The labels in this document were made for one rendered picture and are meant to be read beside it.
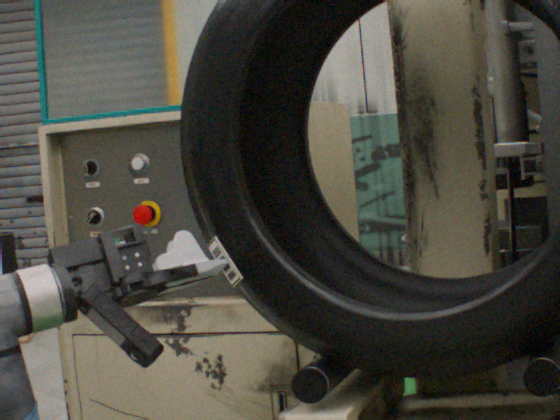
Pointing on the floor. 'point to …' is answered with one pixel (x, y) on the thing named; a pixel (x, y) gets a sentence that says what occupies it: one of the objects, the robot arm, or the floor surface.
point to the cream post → (446, 152)
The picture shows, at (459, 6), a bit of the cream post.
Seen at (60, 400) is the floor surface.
